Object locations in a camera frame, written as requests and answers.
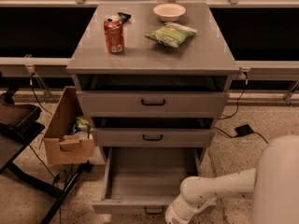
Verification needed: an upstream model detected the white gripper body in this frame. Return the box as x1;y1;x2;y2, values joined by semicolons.
164;194;216;224

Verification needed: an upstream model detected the grey bottom drawer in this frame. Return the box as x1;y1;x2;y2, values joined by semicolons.
93;147;204;215

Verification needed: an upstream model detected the grey drawer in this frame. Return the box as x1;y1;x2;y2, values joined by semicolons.
77;91;229;118
93;147;204;215
92;128;215;147

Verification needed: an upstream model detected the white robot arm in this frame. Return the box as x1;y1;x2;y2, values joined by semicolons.
165;135;299;224

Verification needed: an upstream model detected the grey middle drawer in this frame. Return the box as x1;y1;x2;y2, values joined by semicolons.
92;128;215;147

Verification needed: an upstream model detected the grey drawer cabinet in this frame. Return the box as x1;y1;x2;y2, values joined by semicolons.
65;1;240;166

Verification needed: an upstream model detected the grey top drawer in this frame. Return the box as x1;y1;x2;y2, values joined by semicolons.
77;91;229;118

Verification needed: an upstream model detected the black power adapter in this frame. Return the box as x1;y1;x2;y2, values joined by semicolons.
235;124;254;137

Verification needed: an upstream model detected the green packet in box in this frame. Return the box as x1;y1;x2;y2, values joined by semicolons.
76;117;91;133

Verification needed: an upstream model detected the cardboard box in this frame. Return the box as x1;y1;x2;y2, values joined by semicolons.
44;87;94;164

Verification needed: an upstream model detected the grey metal railing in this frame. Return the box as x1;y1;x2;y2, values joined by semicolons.
0;0;299;107

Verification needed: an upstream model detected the green chip bag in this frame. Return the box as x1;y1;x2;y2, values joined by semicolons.
145;22;197;48

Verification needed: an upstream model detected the orange soda can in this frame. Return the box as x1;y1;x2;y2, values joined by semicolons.
104;16;124;53

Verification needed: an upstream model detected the white bowl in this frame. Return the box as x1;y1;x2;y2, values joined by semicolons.
153;4;186;21

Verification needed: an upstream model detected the dark blue snack wrapper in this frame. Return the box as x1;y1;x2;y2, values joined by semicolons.
118;12;131;23

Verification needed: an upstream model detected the black cable right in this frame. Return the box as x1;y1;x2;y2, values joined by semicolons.
214;68;269;145

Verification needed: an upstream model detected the black cable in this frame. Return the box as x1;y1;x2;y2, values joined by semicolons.
28;72;68;224
214;68;269;145

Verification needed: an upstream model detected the black cable left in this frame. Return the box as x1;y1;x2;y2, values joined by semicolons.
28;72;68;224

